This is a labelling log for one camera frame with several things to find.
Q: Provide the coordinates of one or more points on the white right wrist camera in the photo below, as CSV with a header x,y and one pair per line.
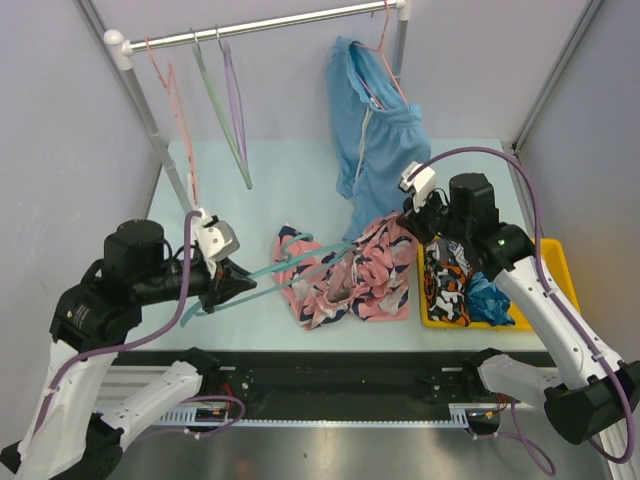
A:
x,y
418,182

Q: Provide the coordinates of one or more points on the teal plastic hanger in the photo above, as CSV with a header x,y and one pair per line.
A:
x,y
290,261

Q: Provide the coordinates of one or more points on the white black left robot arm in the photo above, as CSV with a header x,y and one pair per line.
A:
x,y
68,438

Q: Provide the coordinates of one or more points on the purple plastic hanger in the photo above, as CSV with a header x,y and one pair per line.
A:
x,y
234,100

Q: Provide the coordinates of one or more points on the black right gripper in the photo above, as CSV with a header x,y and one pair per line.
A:
x,y
414,221

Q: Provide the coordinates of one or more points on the blue patterned shorts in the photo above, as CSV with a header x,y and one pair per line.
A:
x,y
487,303

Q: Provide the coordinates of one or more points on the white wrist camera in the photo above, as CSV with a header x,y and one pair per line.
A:
x,y
215,238
418,182

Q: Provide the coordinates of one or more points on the pink wire hanger right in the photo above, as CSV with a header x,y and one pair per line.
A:
x,y
380,51

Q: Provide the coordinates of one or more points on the light blue shorts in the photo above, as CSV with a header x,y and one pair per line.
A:
x,y
376,133

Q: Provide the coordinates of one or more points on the pink wire hanger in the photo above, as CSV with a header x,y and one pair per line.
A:
x,y
169,83
380,51

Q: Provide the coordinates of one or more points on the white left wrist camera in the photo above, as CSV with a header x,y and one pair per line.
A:
x,y
215,238

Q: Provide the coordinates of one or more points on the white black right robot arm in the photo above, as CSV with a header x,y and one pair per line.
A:
x,y
594,387

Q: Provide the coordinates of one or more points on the camouflage patterned shorts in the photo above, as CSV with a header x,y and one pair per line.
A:
x,y
447,274

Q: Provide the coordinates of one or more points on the pink wire hanger left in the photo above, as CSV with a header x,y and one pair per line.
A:
x,y
169,83

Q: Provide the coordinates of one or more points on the light green plastic hanger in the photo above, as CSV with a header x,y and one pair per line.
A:
x,y
224,121

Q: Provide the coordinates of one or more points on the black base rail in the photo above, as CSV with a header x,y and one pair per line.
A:
x,y
370,386

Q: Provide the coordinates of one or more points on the pink patterned shorts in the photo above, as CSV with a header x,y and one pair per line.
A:
x,y
371,282

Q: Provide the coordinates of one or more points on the metal clothes rack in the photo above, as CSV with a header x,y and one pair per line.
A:
x,y
121,51

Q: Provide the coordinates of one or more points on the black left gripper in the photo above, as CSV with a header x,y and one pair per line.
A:
x,y
224,283

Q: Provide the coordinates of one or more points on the white cable duct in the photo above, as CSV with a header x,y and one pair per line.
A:
x,y
199,417

